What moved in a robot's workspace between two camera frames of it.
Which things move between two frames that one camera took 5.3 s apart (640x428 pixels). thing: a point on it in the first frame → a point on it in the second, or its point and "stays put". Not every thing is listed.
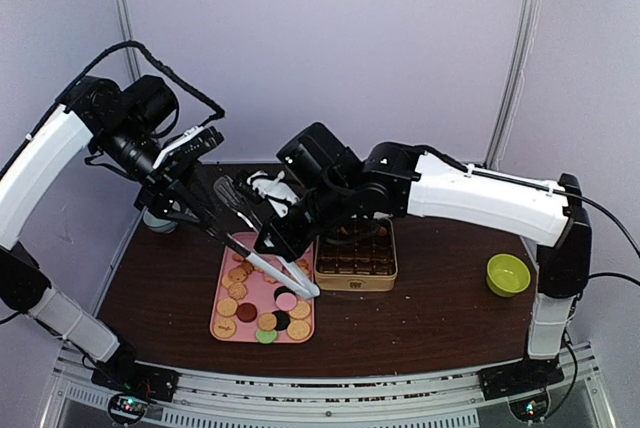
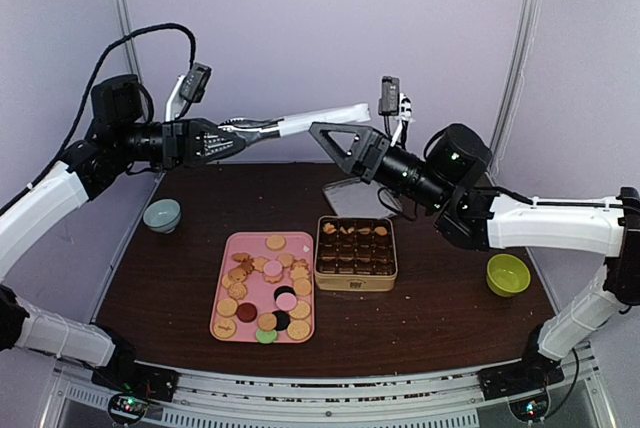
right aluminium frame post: (513, 90) stays put
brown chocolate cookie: (246, 312) stays put
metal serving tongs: (260, 252) → (250, 130)
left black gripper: (174, 182) → (178, 142)
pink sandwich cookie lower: (286, 301) stays put
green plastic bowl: (506, 275) stays put
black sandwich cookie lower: (283, 319) stays put
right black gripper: (282, 246) → (365, 169)
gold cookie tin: (357, 256) stays put
